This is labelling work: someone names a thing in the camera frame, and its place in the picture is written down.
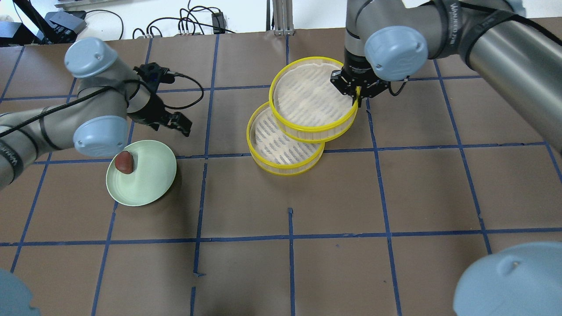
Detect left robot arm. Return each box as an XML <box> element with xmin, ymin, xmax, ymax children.
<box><xmin>0</xmin><ymin>37</ymin><xmax>192</xmax><ymax>188</ymax></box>

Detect yellow steamer layer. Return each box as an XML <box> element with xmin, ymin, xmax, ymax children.
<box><xmin>245</xmin><ymin>102</ymin><xmax>325</xmax><ymax>176</ymax></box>
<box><xmin>268</xmin><ymin>56</ymin><xmax>359</xmax><ymax>144</ymax></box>

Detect black power brick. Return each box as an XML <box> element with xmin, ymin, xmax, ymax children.
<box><xmin>211</xmin><ymin>12</ymin><xmax>227</xmax><ymax>34</ymax></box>

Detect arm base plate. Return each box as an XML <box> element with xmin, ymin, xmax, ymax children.
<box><xmin>0</xmin><ymin>269</ymin><xmax>40</xmax><ymax>316</ymax></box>
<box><xmin>453</xmin><ymin>241</ymin><xmax>562</xmax><ymax>316</ymax></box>

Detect light green plate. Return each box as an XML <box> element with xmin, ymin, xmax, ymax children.
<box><xmin>105</xmin><ymin>140</ymin><xmax>177</xmax><ymax>207</ymax></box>

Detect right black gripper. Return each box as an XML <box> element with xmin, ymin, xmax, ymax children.
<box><xmin>330</xmin><ymin>68</ymin><xmax>389</xmax><ymax>108</ymax></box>

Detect aluminium frame post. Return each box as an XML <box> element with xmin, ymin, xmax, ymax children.
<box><xmin>271</xmin><ymin>0</ymin><xmax>295</xmax><ymax>36</ymax></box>

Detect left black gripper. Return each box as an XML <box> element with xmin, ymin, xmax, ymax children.
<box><xmin>132</xmin><ymin>63</ymin><xmax>193</xmax><ymax>137</ymax></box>

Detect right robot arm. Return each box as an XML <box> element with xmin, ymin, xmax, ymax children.
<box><xmin>331</xmin><ymin>0</ymin><xmax>562</xmax><ymax>152</ymax></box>

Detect yellow top steamer layer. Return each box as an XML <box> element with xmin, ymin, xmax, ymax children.
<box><xmin>268</xmin><ymin>56</ymin><xmax>359</xmax><ymax>144</ymax></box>

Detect yellow bottom steamer layer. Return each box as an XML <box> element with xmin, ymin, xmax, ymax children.
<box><xmin>245</xmin><ymin>102</ymin><xmax>325</xmax><ymax>176</ymax></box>

